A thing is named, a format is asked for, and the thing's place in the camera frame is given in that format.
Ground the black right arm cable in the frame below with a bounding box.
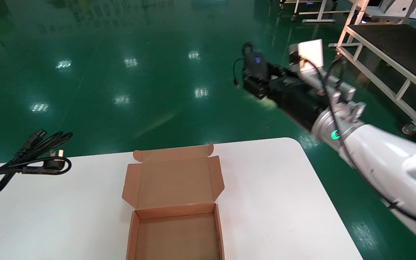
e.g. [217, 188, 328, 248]
[302, 58, 416, 230]

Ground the white wheeled table frame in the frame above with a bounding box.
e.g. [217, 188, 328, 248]
[279, 0, 338, 23]

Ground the brown open cardboard box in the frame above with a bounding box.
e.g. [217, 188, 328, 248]
[122, 144, 226, 260]

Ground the white machine base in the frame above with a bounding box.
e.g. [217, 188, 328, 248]
[365, 0, 416, 24]

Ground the black wired computer mouse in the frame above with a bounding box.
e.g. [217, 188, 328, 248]
[233, 41, 270, 91]

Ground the black power cable with plug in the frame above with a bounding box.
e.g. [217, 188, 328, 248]
[0, 129, 73, 197]

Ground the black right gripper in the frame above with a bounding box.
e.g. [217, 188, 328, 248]
[243, 65, 332, 133]

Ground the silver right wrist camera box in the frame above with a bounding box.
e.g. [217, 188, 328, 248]
[288, 39, 324, 74]

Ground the black top white frame workbench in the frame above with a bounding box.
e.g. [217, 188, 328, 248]
[329, 0, 416, 147]

